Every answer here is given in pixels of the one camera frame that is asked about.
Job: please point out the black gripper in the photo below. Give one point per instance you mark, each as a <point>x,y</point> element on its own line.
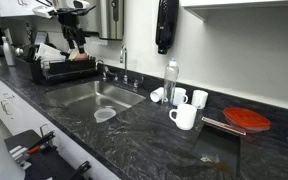
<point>69,22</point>

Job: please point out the white plastic bowl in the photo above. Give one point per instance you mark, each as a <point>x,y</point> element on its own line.
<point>104,114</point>

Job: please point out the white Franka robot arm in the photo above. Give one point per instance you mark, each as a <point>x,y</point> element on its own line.
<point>44,11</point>

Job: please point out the pink bowl in rack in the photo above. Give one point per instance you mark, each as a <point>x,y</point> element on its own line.
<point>80,56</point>

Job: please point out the chrome sink faucet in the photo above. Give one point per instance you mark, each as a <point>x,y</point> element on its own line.
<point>124,63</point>

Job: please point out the stainless steel sink basin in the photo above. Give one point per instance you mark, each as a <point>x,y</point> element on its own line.
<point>84,96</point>

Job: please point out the white dishes in rack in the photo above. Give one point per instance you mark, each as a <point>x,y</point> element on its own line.
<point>49,52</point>

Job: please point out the black dish rack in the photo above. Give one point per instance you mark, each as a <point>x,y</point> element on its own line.
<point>64,70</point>

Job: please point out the stainless paper towel dispenser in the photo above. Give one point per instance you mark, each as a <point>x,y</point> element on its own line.
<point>109,18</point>

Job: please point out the white insulated bottle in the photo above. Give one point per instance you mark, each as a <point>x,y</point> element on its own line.
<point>8,51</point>

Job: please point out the white upper cabinets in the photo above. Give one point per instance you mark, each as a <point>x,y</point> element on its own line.
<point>7,7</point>

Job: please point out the white mug lying sideways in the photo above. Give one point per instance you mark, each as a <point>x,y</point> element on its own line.
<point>156,95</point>

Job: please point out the clear plastic water bottle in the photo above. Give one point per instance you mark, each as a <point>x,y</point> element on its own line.
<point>170,80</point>

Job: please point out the black tool cart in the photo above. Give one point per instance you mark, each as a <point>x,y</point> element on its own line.
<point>47,160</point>

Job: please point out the large white mug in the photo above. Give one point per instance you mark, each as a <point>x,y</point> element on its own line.
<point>185,116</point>

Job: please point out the black rectangular tray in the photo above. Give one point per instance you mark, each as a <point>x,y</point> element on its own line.
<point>217,150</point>

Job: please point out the white wall outlet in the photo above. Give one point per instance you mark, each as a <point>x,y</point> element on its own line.
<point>100,42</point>

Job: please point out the black wall soap dispenser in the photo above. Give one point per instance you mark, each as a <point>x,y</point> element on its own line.
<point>166,23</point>

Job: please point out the white wall shelf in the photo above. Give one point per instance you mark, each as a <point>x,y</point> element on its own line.
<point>237,4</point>

